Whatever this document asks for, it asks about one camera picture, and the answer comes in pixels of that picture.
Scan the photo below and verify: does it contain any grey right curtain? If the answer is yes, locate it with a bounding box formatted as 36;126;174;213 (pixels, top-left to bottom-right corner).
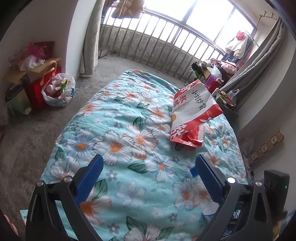
219;17;289;112

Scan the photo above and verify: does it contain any white plastic trash bag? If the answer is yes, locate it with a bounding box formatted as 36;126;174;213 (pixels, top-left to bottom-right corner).
41;73;76;108

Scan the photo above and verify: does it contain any clear Pepsi plastic bottle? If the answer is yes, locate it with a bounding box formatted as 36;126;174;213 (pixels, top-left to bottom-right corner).
202;201;242;240

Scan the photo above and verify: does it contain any beige down jacket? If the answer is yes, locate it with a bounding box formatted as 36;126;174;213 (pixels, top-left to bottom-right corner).
112;0;144;19

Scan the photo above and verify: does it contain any red white paper snack bag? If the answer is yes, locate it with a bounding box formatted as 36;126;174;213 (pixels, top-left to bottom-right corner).
170;80;223;148

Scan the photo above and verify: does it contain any metal balcony railing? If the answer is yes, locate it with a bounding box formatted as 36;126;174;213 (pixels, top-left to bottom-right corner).
99;5;225;81

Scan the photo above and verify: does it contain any floral turquoise quilt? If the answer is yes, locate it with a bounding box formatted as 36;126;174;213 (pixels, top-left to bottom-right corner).
42;70;247;240

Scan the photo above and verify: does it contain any beige left curtain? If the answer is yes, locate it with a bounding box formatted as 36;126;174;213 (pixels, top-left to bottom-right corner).
81;0;105;76

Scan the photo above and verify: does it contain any red thermos bottle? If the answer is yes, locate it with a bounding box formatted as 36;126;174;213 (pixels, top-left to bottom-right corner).
208;78;224;93

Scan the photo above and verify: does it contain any red gift bag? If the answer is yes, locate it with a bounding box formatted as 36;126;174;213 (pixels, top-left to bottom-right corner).
25;58;61;111

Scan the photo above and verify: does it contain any cardboard box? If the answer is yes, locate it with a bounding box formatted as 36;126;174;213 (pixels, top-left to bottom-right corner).
1;41;62;84

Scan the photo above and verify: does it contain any grey cabinet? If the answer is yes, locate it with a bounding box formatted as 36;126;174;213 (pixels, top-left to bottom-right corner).
215;97;238;123

